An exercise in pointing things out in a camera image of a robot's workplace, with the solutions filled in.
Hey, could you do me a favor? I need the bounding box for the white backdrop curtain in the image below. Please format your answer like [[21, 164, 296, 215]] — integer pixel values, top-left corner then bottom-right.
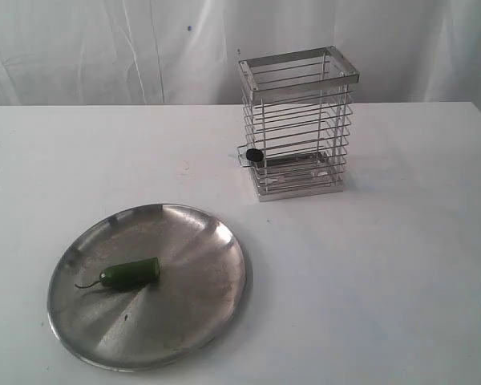
[[0, 1, 481, 111]]

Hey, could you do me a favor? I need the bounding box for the green chili pepper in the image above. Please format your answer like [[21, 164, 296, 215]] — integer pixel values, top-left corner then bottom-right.
[[75, 257, 160, 290]]

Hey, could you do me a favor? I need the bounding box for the round stainless steel plate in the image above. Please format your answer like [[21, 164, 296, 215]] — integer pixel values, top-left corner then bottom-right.
[[46, 204, 247, 372]]

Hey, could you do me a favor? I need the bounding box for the wire metal utensil holder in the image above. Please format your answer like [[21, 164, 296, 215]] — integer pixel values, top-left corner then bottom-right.
[[238, 46, 360, 201]]

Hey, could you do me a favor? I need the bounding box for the black handled knife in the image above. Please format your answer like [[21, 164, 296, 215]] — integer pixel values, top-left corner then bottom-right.
[[237, 146, 326, 168]]

